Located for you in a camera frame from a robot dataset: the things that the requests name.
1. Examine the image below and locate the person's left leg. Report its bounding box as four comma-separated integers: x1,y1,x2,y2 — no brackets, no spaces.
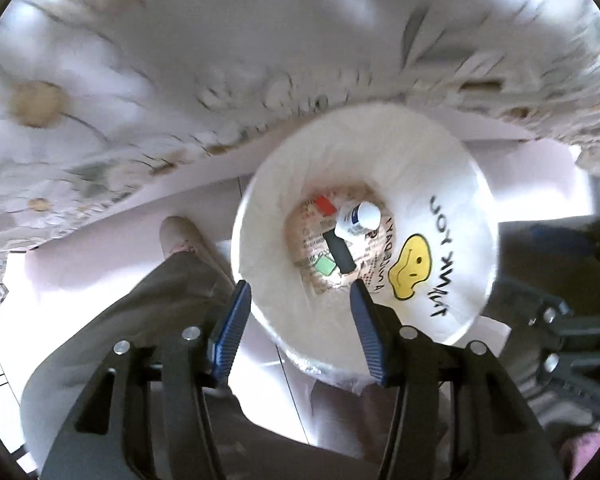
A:
20,250,381,480

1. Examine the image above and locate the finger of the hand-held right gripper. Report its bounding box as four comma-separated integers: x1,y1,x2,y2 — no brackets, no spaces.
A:
537,295,600,423
497,217,600,291

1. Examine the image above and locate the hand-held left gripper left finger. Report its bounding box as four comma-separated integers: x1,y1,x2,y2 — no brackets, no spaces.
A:
40,280,253,480

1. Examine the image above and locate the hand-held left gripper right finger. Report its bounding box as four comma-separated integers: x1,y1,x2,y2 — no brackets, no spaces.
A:
349,279,566,480

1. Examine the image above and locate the floral bedspread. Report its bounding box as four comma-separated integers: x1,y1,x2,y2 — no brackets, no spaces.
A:
0,0,600,321

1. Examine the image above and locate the white cylindrical bottle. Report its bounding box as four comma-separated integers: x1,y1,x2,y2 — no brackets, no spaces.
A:
335,201,382,237

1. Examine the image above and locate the pink quilted garment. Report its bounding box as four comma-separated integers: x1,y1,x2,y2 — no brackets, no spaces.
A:
555,430,600,480

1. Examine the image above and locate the trash bin with white bag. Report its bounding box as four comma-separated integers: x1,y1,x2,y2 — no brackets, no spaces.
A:
231,101,511,401

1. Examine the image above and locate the beige slipper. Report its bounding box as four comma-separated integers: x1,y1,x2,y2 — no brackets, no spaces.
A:
159,215,231,281

